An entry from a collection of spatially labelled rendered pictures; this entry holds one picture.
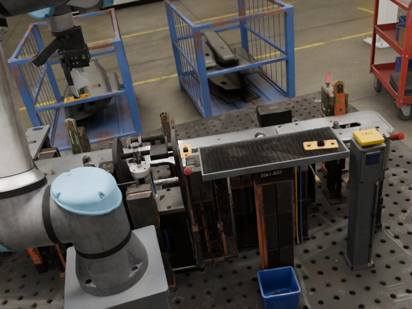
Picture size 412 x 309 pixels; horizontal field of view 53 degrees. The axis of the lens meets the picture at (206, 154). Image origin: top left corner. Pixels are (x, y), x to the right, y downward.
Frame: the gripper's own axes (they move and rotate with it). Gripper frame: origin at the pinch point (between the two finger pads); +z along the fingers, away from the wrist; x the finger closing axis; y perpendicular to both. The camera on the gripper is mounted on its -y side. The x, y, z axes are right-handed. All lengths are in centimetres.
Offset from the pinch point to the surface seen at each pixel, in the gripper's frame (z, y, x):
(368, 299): 56, 73, -57
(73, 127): 18.4, -7.3, 14.3
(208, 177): 11, 34, -46
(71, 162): 27.1, -9.5, 4.2
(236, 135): 26, 51, -1
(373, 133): 10, 79, -42
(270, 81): 109, 132, 228
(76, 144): 25.0, -7.7, 12.9
